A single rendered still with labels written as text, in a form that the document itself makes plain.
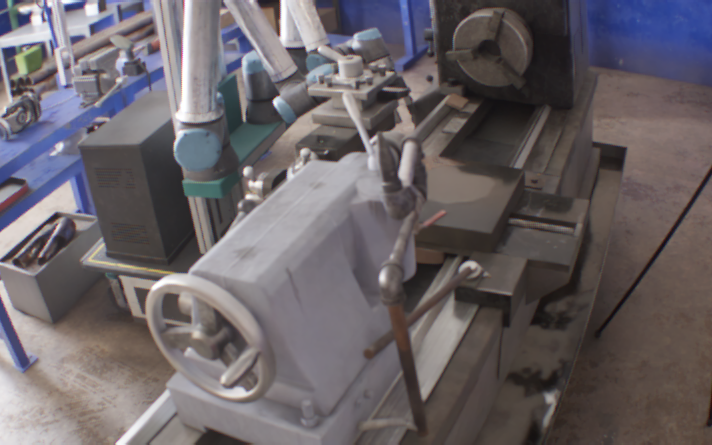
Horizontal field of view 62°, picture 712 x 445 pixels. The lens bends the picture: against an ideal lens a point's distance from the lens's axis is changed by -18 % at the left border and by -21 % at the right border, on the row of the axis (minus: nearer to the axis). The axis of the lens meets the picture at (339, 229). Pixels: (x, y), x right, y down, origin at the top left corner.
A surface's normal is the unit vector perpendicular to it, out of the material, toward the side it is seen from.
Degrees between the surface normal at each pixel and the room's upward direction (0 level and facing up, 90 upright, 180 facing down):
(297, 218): 0
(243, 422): 90
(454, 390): 0
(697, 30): 90
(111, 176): 90
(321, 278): 76
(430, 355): 0
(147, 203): 90
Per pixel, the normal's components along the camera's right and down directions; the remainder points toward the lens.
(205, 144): 0.08, 0.57
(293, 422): -0.11, -0.86
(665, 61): -0.45, 0.50
